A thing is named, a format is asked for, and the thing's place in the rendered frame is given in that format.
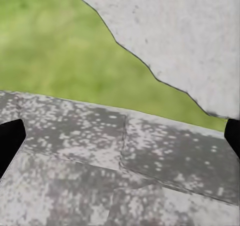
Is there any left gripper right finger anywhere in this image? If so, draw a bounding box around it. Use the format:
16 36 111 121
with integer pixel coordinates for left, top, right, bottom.
224 119 240 158

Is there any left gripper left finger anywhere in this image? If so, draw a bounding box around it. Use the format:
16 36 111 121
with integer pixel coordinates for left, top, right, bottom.
0 119 26 179

